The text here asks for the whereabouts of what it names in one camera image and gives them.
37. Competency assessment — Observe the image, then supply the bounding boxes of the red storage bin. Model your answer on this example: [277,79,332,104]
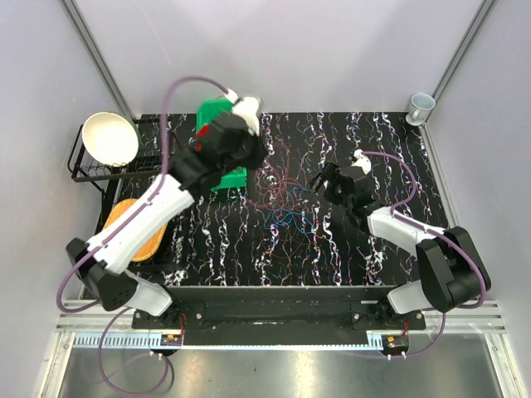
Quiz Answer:
[195,124,211,152]

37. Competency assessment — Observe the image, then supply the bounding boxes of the near green storage bin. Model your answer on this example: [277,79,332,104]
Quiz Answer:
[211,167,247,192]

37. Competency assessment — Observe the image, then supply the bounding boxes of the white bowl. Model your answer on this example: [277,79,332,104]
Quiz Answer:
[81,112,139,167]

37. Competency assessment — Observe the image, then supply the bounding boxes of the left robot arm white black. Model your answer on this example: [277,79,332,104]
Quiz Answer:
[66,110,266,328]

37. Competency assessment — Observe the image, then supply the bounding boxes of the black wire dish rack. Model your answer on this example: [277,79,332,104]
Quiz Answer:
[67,115,161,232]

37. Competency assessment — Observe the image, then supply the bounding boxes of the brown cable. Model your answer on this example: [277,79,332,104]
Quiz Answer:
[269,206,323,262]

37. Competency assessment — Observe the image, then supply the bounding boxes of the orange woven basket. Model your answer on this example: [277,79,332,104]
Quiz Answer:
[103,199,168,263]

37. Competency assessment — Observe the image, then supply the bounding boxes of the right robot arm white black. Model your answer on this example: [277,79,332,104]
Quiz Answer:
[309,162,492,329]

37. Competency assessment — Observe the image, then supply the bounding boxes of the pink cable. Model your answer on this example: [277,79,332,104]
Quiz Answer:
[246,140,316,211]

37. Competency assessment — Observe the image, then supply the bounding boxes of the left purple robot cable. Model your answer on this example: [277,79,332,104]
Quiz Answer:
[56,75,233,394]

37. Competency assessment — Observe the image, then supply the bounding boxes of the far green storage bin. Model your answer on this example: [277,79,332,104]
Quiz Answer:
[196,98,232,133]

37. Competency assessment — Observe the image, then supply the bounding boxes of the white mug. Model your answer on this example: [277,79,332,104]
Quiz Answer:
[406,93,436,126]

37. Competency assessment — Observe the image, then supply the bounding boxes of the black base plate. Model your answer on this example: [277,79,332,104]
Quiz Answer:
[132,286,426,349]

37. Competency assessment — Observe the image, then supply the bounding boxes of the green storage bin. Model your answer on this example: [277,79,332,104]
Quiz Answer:
[196,98,232,133]
[211,167,247,192]

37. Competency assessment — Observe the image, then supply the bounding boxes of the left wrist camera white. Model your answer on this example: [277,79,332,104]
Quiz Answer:
[223,89,262,137]

